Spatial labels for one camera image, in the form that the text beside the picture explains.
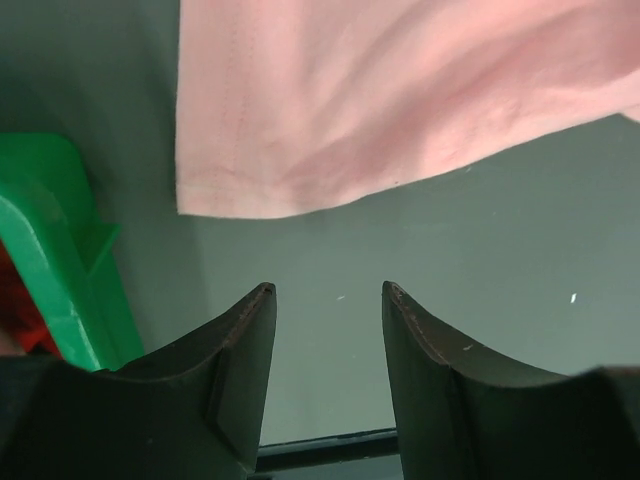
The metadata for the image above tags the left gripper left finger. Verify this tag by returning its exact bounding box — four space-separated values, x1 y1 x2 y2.
1 283 277 479

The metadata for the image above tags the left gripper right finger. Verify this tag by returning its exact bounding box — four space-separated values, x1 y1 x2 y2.
382 282 639 479

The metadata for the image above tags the salmon pink t shirt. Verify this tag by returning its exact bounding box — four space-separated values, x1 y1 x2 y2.
175 1 639 219

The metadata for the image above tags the red shirt in bin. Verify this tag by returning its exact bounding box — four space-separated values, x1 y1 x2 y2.
1 245 62 358

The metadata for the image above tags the green plastic bin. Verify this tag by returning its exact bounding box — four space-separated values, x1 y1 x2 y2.
1 133 144 371

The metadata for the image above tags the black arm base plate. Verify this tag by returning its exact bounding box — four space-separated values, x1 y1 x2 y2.
255 428 399 476

